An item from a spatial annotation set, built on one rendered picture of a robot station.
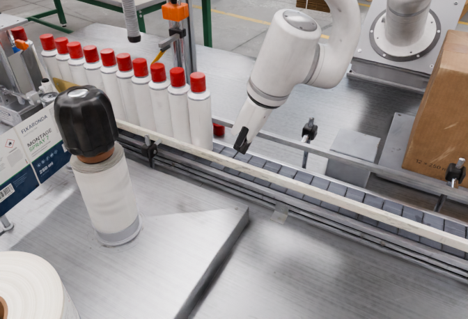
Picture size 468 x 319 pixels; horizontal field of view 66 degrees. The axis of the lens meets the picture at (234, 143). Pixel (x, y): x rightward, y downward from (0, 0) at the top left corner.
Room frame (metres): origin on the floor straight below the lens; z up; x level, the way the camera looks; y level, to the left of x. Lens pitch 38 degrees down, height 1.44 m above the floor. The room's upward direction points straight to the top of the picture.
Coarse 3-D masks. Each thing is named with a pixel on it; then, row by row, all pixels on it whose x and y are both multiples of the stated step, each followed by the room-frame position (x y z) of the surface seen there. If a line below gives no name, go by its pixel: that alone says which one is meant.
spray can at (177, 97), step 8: (176, 72) 0.70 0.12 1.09; (184, 72) 0.71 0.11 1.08; (176, 80) 0.70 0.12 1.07; (184, 80) 0.71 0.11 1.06; (168, 88) 0.71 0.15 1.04; (176, 88) 0.70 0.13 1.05; (184, 88) 0.70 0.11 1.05; (176, 96) 0.69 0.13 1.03; (184, 96) 0.69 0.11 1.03; (176, 104) 0.69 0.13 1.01; (184, 104) 0.69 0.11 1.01; (176, 112) 0.69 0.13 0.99; (184, 112) 0.69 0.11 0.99; (176, 120) 0.69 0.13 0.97; (184, 120) 0.69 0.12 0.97; (176, 128) 0.69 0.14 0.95; (184, 128) 0.69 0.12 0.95; (176, 136) 0.69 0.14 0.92; (184, 136) 0.69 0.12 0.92
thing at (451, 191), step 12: (216, 120) 0.71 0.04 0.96; (228, 120) 0.70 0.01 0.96; (264, 132) 0.65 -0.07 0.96; (288, 144) 0.62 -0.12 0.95; (300, 144) 0.61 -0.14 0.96; (324, 156) 0.58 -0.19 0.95; (336, 156) 0.57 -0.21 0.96; (348, 156) 0.57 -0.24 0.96; (360, 168) 0.55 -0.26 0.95; (372, 168) 0.54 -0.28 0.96; (384, 168) 0.53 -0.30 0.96; (408, 180) 0.50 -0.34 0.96; (420, 180) 0.50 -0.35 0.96; (444, 192) 0.47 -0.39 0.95; (456, 192) 0.47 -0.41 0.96
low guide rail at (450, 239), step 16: (128, 128) 0.75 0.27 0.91; (144, 128) 0.73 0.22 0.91; (176, 144) 0.68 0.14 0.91; (224, 160) 0.61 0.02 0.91; (256, 176) 0.58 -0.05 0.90; (272, 176) 0.56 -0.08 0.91; (304, 192) 0.53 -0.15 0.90; (320, 192) 0.51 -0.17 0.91; (352, 208) 0.48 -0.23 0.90; (368, 208) 0.47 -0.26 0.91; (400, 224) 0.44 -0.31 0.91; (416, 224) 0.43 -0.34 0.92; (448, 240) 0.40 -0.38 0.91; (464, 240) 0.39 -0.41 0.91
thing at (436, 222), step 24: (216, 144) 0.71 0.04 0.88; (216, 168) 0.63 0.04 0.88; (264, 168) 0.62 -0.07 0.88; (288, 168) 0.62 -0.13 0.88; (288, 192) 0.55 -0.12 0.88; (336, 192) 0.55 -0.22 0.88; (360, 192) 0.55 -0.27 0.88; (360, 216) 0.48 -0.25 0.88; (408, 216) 0.48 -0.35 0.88; (432, 216) 0.48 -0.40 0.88; (432, 240) 0.42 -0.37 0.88
